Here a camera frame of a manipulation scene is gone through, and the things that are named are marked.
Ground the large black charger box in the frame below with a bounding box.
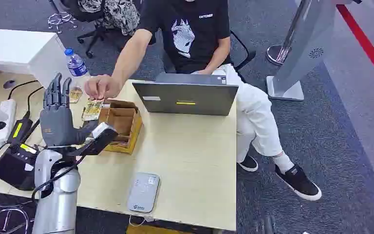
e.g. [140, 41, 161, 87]
[0, 143, 42, 192]

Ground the metal wire frame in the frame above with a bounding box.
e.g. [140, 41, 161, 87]
[0, 198, 35, 234]

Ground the wooden card box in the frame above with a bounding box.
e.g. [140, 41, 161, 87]
[98, 99, 143, 156]

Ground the white cabinet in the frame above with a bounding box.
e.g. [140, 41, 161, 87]
[0, 27, 70, 88]

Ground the chrome stanchion post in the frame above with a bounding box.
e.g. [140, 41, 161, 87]
[265, 0, 312, 66]

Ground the person's black chair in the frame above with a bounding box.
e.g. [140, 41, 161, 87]
[229, 30, 257, 72]

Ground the grey flat portable device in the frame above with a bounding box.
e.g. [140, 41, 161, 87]
[127, 172, 161, 214]

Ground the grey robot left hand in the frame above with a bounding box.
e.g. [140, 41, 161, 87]
[39, 72, 99, 148]

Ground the clear plastic water bottle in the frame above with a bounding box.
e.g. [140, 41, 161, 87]
[64, 48, 90, 88]

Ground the yellow object under desk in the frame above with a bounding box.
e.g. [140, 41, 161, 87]
[126, 224, 194, 234]

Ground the printed card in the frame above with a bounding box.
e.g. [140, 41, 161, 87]
[81, 97, 106, 122]
[69, 86, 84, 104]

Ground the black office chair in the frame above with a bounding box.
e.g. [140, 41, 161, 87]
[49, 0, 157, 59]

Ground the grey standing kiosk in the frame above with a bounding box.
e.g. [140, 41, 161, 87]
[266, 0, 337, 102]

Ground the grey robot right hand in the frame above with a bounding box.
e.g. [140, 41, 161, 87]
[254, 215, 277, 234]

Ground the white power strip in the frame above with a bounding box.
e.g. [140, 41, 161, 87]
[0, 99, 18, 145]

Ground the person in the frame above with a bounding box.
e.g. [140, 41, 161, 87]
[83, 0, 322, 202]

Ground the person's right hand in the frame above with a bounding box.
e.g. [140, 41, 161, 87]
[83, 74, 124, 101]

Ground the grey laptop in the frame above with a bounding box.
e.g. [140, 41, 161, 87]
[131, 72, 240, 117]

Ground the white cable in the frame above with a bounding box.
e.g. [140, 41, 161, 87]
[128, 215, 155, 227]

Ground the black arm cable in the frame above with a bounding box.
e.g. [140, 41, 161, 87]
[31, 154, 86, 201]

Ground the small black yellow-labelled device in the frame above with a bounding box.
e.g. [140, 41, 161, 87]
[7, 117, 34, 145]

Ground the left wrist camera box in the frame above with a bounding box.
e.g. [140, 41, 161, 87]
[67, 122, 119, 157]

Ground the black power cable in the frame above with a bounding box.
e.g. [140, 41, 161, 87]
[7, 79, 40, 100]
[26, 86, 45, 114]

